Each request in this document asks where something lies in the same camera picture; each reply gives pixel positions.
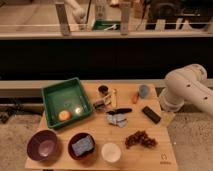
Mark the blue sponge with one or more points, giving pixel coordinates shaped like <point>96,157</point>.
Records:
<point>83,145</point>

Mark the purple bowl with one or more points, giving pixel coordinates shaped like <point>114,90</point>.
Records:
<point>43,146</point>

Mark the blue small cup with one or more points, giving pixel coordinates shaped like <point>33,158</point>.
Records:
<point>143,91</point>

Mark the green plastic tray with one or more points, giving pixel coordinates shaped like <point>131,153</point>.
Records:
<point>68,95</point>

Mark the metal binder clip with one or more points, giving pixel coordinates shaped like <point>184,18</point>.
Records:
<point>102,103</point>

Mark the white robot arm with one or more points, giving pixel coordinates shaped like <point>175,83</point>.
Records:
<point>186,84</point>

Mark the dark red grape bunch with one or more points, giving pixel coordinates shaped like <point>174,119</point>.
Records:
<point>142,138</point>

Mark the orange carrot toy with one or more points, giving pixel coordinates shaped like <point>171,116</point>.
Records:
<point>135,98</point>

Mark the black rectangular block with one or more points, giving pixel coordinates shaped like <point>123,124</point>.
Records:
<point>151,114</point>

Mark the small dark cup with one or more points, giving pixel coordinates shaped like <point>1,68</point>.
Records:
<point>103,90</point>

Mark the crumpled blue cloth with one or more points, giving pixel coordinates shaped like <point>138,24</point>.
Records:
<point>117,120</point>

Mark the white paper cup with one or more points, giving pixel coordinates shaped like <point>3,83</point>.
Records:
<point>111,152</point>

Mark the black handled knife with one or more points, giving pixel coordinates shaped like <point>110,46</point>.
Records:
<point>119,111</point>

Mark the orange fruit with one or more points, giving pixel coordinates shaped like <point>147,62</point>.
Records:
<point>64,115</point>

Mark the yellow wooden stick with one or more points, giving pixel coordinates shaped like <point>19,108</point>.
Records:
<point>114,98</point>

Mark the background green tray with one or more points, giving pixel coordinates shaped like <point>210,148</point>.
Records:
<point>106,25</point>

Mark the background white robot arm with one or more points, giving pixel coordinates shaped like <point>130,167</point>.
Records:
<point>78,12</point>

